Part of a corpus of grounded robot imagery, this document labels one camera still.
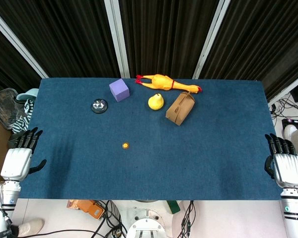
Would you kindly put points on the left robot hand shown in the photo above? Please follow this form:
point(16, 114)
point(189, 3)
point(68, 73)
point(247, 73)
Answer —
point(16, 161)

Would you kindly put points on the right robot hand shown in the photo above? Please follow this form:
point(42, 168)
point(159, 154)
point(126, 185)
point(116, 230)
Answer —
point(286, 167)

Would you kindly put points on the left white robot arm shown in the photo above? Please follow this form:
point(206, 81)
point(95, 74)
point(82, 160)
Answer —
point(3, 205)

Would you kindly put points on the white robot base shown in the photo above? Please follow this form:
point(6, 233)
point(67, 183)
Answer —
point(145, 223)

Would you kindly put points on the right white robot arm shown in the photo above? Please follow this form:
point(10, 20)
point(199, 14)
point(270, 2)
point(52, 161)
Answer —
point(294, 213)

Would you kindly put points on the small orange disc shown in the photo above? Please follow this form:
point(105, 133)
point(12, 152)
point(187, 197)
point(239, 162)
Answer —
point(125, 145)

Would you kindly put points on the white sneaker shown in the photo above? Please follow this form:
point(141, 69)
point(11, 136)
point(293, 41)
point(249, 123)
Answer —
point(289, 130)

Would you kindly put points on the striped cloth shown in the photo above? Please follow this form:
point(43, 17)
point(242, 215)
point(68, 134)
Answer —
point(23, 116)

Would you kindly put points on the clear plastic container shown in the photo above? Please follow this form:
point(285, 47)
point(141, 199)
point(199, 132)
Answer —
point(3, 109)

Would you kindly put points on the teal cap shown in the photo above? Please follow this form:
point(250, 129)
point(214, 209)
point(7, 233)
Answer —
point(28, 95)

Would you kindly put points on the white shoe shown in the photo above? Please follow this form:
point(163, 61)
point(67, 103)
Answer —
point(29, 226)

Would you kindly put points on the green object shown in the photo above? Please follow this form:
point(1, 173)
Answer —
point(173, 207)

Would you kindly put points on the brown paper box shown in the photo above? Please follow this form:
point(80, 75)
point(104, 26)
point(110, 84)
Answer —
point(180, 109)

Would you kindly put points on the purple foam cube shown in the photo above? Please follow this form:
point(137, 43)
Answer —
point(119, 90)

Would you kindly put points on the blue table mat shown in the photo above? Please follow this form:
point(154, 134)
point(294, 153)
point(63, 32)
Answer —
point(149, 153)

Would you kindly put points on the yellow pear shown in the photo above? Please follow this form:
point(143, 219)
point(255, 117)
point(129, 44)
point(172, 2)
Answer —
point(156, 101)

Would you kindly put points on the yellow rubber chicken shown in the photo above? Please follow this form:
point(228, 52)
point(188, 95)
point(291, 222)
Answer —
point(165, 83)

